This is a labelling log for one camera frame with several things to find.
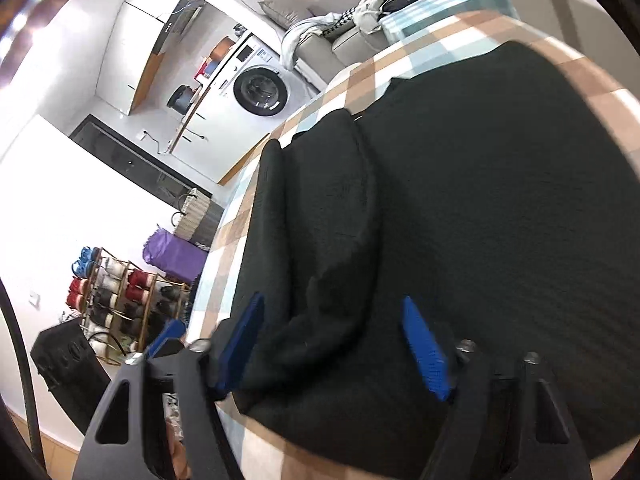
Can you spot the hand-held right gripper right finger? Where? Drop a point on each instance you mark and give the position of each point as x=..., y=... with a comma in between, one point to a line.
x=425, y=350

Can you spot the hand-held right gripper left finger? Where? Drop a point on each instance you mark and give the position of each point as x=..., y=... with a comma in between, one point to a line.
x=240, y=345

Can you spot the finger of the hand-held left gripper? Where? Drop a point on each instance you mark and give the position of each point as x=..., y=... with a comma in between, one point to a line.
x=170, y=332

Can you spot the black knit sweater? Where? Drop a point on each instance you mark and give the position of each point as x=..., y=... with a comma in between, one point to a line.
x=475, y=185

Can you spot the person's left hand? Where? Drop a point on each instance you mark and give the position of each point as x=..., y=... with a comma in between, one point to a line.
x=179, y=460

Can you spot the metal shoe rack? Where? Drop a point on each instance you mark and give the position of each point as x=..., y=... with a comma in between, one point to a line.
x=123, y=285

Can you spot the collection of shoes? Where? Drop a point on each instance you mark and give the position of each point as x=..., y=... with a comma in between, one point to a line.
x=105, y=297

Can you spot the brown checked blanket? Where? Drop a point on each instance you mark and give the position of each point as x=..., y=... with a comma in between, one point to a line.
x=220, y=270

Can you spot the purple bag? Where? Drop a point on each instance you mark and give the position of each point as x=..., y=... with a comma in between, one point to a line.
x=175, y=255

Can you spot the black speaker box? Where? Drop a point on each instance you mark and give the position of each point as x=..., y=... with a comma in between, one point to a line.
x=65, y=365

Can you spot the woven basket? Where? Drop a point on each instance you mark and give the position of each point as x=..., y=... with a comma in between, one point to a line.
x=192, y=217

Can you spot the dark glass panel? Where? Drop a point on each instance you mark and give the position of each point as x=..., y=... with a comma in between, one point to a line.
x=125, y=155

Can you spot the dark cooking pot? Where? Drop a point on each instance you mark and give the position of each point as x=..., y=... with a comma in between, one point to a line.
x=180, y=97

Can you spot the white washing machine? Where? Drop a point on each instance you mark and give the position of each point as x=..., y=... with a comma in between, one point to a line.
x=260, y=90

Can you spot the red container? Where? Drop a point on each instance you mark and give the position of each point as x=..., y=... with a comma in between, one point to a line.
x=204, y=70

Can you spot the orange pot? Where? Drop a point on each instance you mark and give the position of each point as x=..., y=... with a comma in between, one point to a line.
x=220, y=49

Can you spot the black range hood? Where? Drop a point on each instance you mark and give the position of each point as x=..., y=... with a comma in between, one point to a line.
x=175, y=25

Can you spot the white grey garment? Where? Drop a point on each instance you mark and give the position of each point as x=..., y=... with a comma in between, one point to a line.
x=297, y=35

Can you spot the grey sofa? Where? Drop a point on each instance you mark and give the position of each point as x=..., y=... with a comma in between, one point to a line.
x=350, y=42

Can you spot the grey pillow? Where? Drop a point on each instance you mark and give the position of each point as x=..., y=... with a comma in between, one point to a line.
x=280, y=12

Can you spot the black white checkered cloth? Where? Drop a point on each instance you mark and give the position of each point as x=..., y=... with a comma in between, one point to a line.
x=340, y=22

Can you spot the white shirt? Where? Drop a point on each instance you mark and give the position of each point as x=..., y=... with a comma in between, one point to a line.
x=370, y=10

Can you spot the teal checked blanket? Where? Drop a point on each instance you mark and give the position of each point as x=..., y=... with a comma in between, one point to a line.
x=440, y=5

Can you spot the white wall switch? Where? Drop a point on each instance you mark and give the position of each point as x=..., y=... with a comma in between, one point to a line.
x=33, y=299

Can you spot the white wall cabinet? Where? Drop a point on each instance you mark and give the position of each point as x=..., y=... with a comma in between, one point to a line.
x=130, y=50

